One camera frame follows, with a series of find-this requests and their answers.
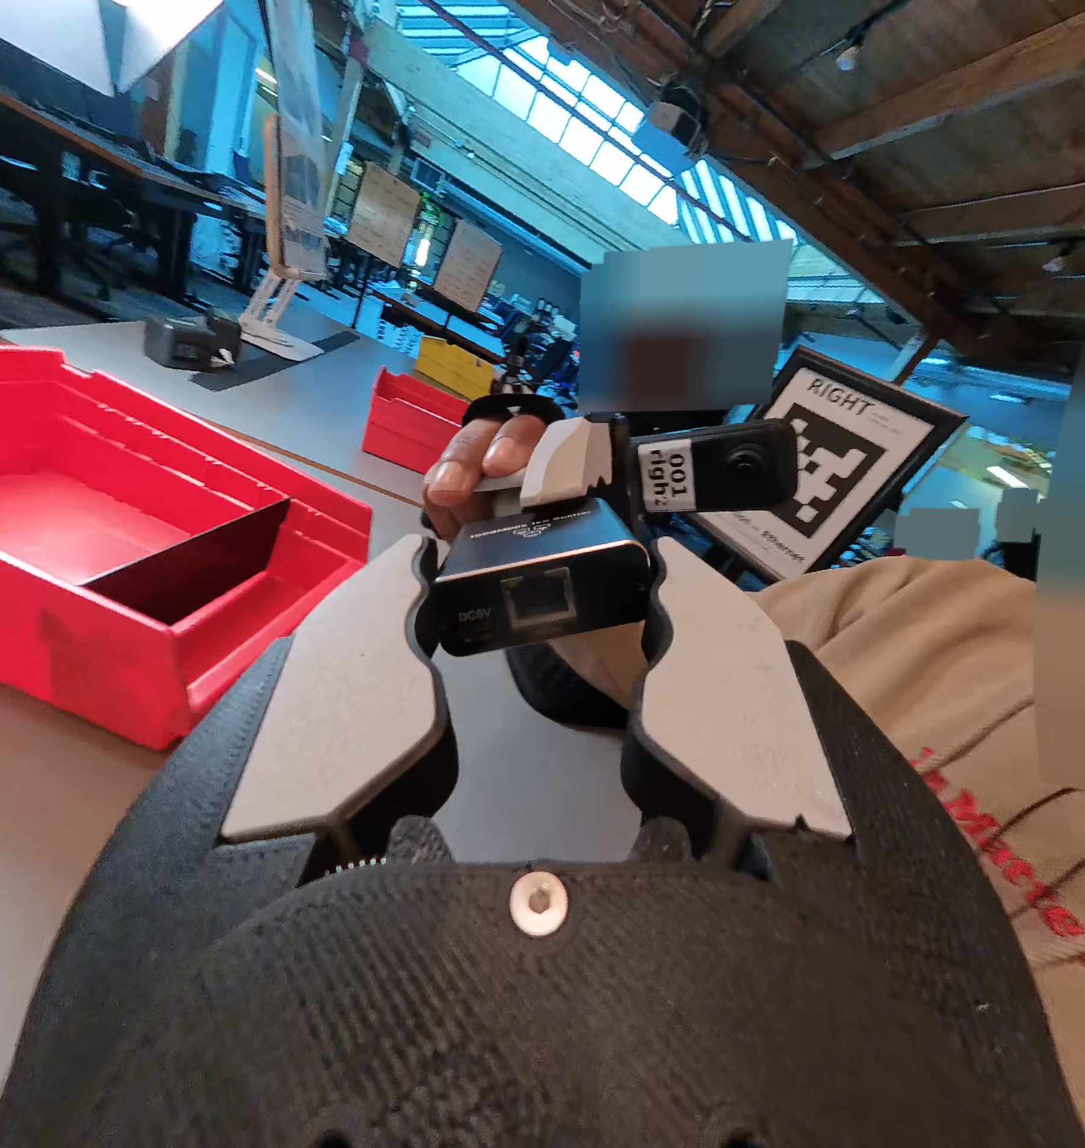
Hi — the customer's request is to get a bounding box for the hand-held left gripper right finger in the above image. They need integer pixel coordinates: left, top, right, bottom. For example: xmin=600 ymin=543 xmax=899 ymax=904
xmin=620 ymin=534 xmax=854 ymax=853

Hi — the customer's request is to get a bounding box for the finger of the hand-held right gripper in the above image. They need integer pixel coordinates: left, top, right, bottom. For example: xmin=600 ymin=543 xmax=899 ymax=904
xmin=588 ymin=628 xmax=655 ymax=714
xmin=475 ymin=414 xmax=618 ymax=504

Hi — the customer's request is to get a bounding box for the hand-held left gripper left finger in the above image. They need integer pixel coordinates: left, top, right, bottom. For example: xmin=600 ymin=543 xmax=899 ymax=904
xmin=220 ymin=533 xmax=462 ymax=844

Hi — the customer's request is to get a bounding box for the black ethernet adapter box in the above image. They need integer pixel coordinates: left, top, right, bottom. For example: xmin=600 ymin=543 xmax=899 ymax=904
xmin=430 ymin=496 xmax=658 ymax=658

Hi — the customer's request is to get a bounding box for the person's right hand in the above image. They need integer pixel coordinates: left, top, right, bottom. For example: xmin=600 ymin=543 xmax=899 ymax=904
xmin=422 ymin=414 xmax=548 ymax=541

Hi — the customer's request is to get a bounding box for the yellow plastic bin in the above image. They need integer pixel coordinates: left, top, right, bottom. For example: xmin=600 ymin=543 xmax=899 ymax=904
xmin=414 ymin=336 xmax=499 ymax=401

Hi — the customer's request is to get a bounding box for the small red plastic bin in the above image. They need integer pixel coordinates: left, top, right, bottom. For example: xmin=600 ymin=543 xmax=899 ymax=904
xmin=362 ymin=364 xmax=473 ymax=476

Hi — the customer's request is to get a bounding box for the wooden notice board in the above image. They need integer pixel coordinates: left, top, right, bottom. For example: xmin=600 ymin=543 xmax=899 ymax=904
xmin=433 ymin=220 xmax=504 ymax=313
xmin=345 ymin=161 xmax=424 ymax=268

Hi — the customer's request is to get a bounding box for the person's beige sweatshirt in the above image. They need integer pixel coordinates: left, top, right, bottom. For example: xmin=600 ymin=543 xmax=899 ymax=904
xmin=757 ymin=554 xmax=1085 ymax=1148

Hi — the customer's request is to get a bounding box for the large red plastic bin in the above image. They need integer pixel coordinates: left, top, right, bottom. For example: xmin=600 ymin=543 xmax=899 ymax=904
xmin=0 ymin=343 xmax=374 ymax=750

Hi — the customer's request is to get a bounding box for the black table mat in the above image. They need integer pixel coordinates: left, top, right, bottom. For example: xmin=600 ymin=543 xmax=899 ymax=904
xmin=190 ymin=328 xmax=363 ymax=392

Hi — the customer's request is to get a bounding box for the ceiling mounted speaker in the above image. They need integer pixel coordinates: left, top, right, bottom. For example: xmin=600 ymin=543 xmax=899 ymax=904
xmin=645 ymin=78 xmax=713 ymax=151

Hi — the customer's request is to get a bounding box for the wooden display stand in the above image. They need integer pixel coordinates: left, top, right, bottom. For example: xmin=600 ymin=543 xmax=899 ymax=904
xmin=238 ymin=0 xmax=362 ymax=363

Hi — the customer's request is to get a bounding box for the black desktop printer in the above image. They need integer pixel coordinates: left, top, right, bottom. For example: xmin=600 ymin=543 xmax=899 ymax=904
xmin=143 ymin=309 xmax=244 ymax=371

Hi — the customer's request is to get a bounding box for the black workshop desk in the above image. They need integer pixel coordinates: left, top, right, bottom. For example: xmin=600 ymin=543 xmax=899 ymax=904
xmin=0 ymin=78 xmax=268 ymax=301

